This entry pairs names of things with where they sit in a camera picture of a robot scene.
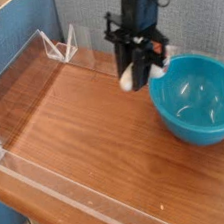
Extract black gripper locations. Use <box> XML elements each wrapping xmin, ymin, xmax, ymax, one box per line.
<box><xmin>105</xmin><ymin>12</ymin><xmax>169</xmax><ymax>92</ymax></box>

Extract white brown plush mushroom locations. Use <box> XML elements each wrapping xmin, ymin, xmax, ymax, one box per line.
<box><xmin>119</xmin><ymin>50</ymin><xmax>170</xmax><ymax>92</ymax></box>

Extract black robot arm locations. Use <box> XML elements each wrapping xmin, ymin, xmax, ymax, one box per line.
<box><xmin>104</xmin><ymin>0</ymin><xmax>169</xmax><ymax>92</ymax></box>

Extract blue plastic bowl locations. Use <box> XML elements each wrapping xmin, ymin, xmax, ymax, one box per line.
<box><xmin>148</xmin><ymin>54</ymin><xmax>224</xmax><ymax>146</ymax></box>

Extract clear acrylic barrier panels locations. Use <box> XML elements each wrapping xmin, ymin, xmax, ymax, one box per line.
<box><xmin>0</xmin><ymin>2</ymin><xmax>224</xmax><ymax>224</ymax></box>

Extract clear acrylic corner bracket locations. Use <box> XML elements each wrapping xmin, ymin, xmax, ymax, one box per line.
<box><xmin>40</xmin><ymin>25</ymin><xmax>78</xmax><ymax>63</ymax></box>

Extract blue partition wall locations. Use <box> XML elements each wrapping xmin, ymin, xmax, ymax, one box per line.
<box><xmin>0</xmin><ymin>0</ymin><xmax>63</xmax><ymax>74</ymax></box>

